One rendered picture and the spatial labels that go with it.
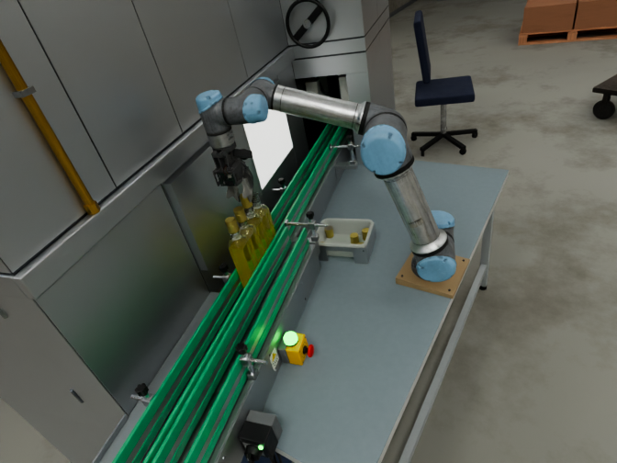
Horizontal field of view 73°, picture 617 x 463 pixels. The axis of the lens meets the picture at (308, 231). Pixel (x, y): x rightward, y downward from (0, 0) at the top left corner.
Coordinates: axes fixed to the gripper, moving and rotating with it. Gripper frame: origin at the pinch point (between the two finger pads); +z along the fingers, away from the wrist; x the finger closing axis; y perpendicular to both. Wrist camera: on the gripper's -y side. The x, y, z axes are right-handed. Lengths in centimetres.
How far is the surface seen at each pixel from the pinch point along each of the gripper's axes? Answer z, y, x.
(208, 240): 10.3, 10.5, -12.0
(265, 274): 22.8, 12.0, 6.3
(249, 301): 22.1, 25.3, 6.1
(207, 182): -6.0, 0.2, -11.8
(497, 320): 117, -61, 88
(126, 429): 29, 67, -14
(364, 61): -12, -98, 23
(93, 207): -25, 42, -13
